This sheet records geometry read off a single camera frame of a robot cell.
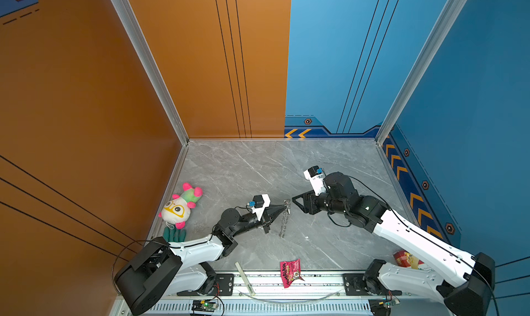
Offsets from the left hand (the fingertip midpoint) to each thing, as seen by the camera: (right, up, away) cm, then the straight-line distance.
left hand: (285, 205), depth 71 cm
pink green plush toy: (-44, -5, +13) cm, 46 cm away
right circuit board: (+33, -34, -1) cm, 47 cm away
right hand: (+5, +2, +1) cm, 5 cm away
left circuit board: (-29, -35, 0) cm, 45 cm away
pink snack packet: (+2, -25, +4) cm, 26 cm away
